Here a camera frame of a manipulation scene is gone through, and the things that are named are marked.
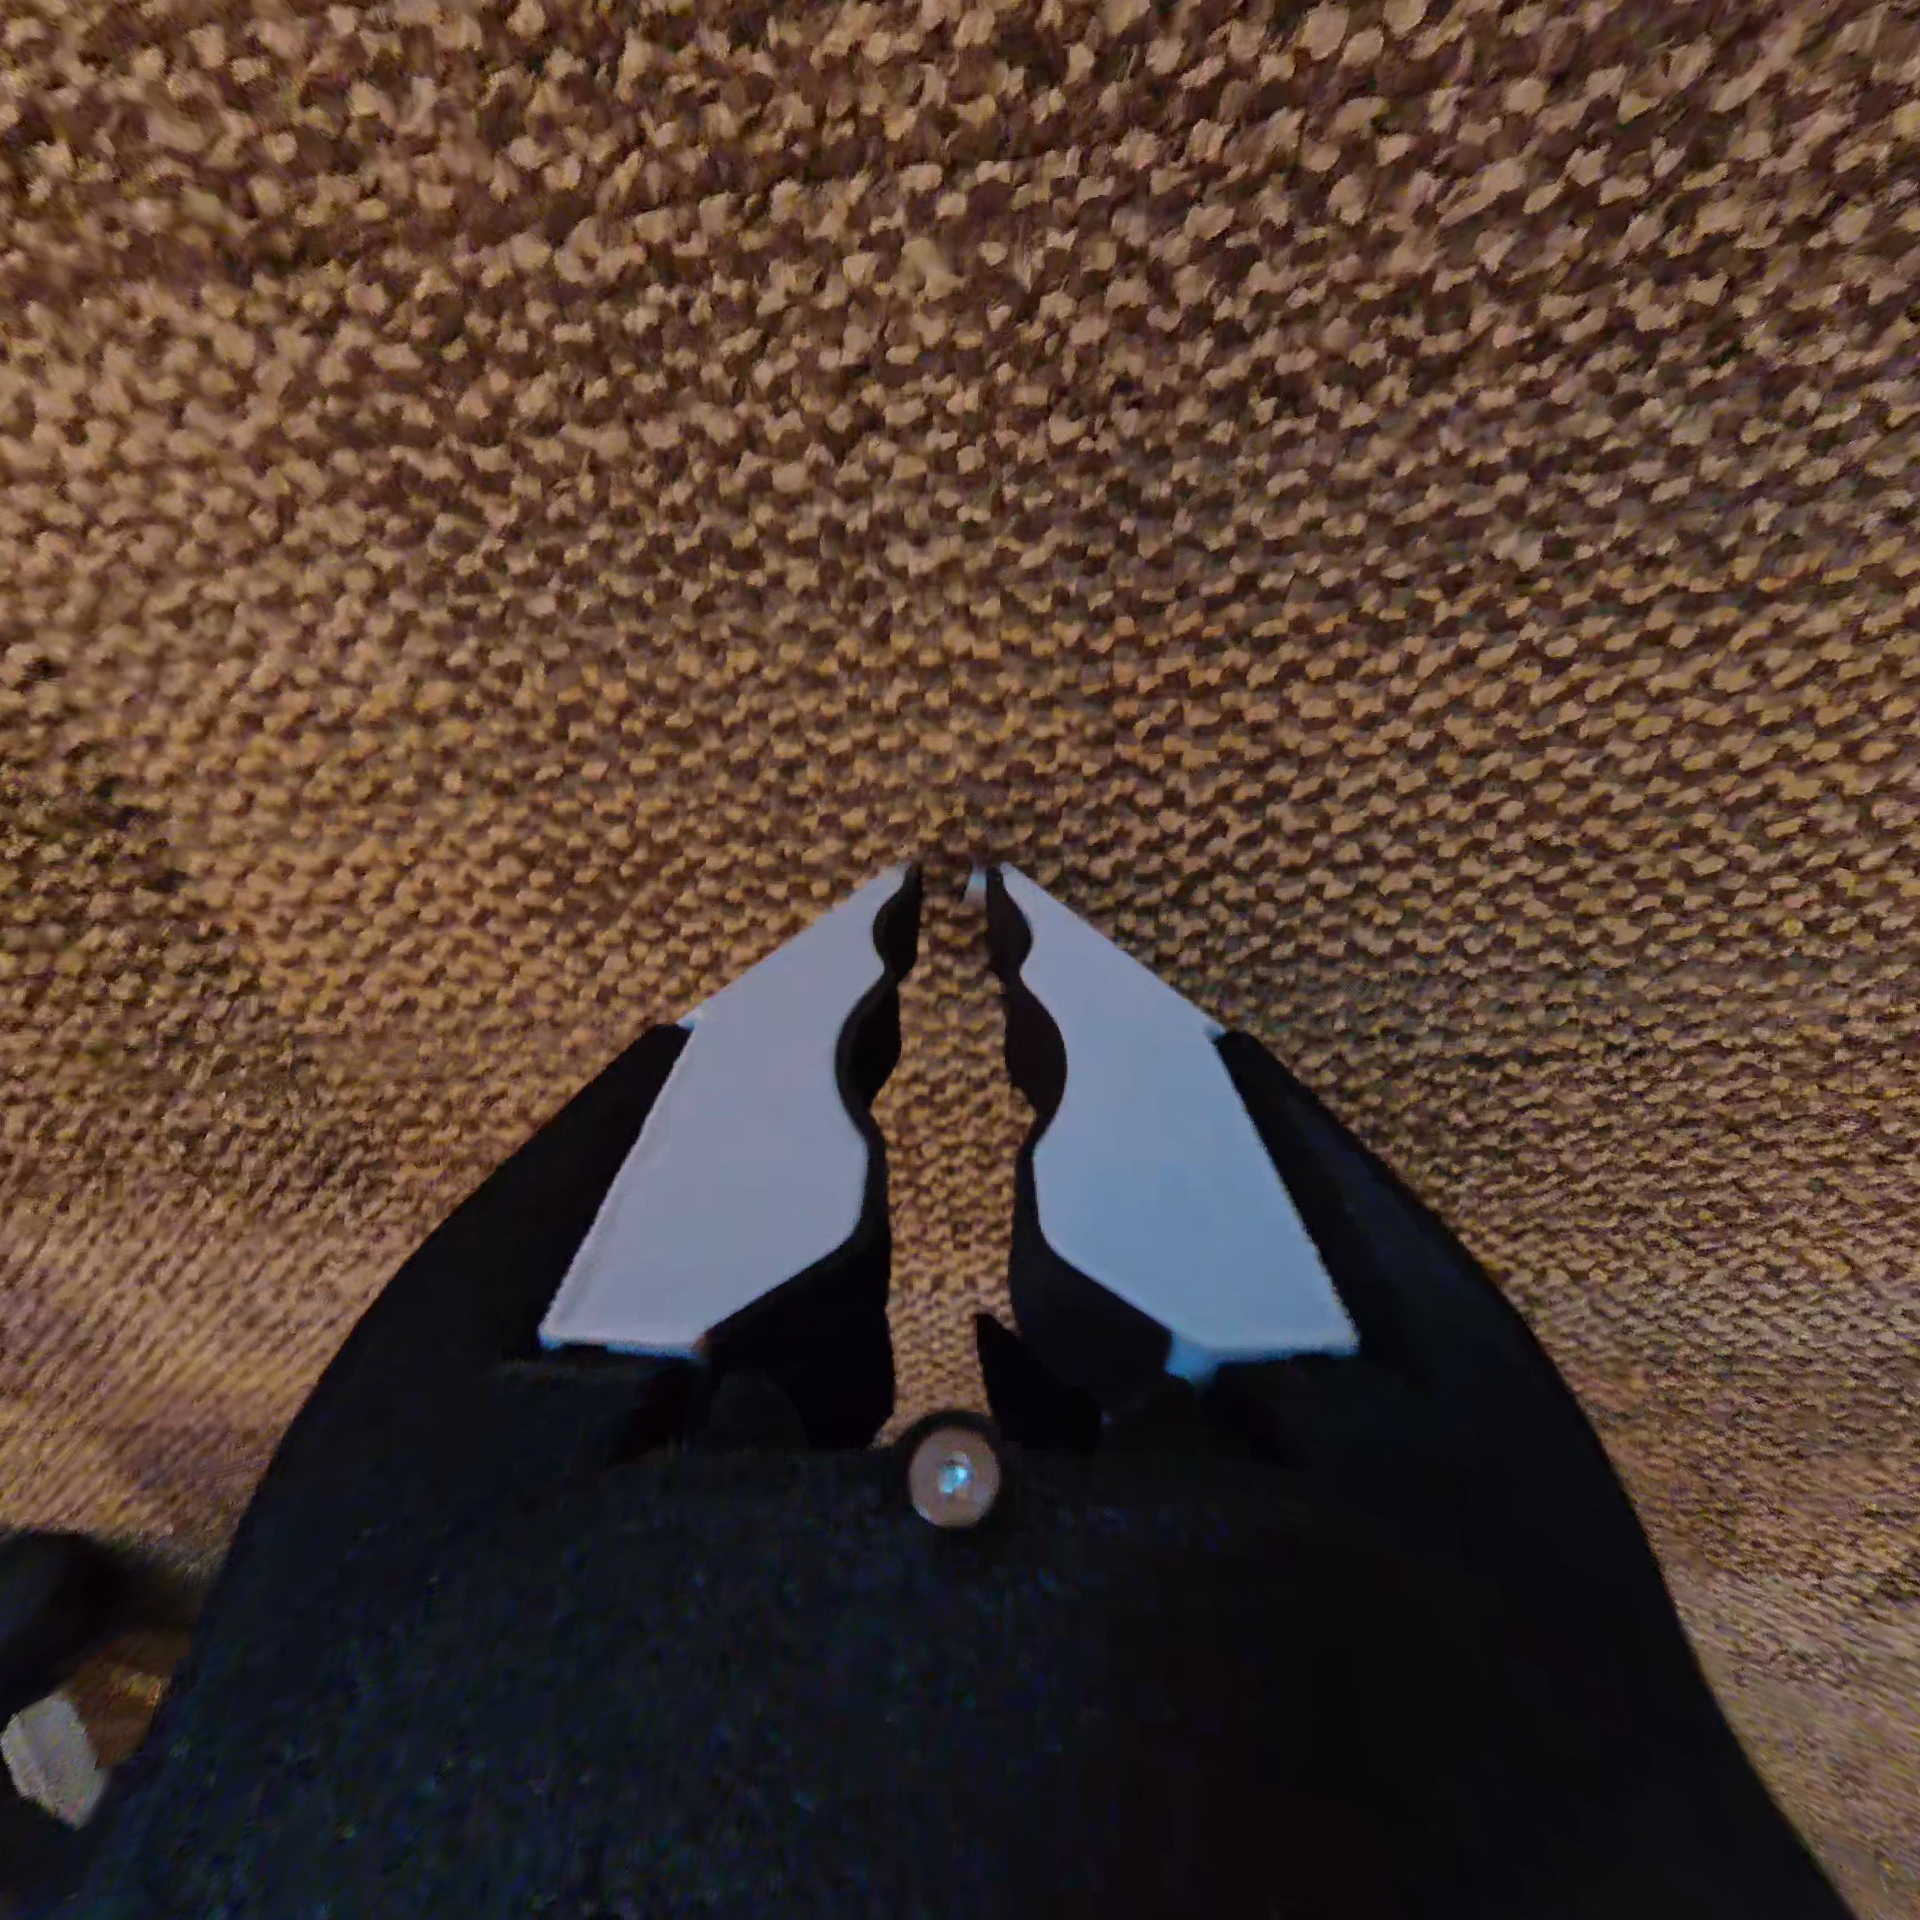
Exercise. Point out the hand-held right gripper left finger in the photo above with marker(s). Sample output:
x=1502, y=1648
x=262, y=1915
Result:
x=720, y=1202

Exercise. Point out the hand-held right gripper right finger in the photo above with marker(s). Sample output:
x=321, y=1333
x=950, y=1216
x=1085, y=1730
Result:
x=1185, y=1202

